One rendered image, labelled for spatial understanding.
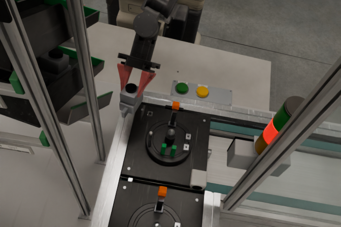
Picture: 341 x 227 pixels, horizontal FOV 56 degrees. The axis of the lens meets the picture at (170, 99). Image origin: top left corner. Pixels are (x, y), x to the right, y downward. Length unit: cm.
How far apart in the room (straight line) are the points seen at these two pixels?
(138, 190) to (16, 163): 41
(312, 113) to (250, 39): 229
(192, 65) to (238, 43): 142
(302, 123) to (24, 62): 39
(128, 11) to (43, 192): 89
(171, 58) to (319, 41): 192
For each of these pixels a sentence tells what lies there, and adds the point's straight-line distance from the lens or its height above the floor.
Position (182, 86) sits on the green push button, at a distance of 108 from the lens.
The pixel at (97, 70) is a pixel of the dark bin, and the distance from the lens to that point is 80.
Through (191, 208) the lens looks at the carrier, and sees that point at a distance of 91.
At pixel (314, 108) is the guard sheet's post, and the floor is 148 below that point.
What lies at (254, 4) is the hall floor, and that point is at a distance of 312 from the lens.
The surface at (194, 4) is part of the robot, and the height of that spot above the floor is 74.
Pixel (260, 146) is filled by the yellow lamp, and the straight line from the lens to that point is 66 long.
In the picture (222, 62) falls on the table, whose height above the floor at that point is 86.
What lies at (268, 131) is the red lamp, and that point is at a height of 134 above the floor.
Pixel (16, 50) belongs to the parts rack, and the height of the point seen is 156.
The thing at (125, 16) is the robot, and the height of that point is 80.
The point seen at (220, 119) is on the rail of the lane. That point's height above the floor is 93.
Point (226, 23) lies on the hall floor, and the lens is 284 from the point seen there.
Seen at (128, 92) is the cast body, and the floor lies 114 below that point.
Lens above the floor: 184
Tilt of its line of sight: 56 degrees down
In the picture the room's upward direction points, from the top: 11 degrees clockwise
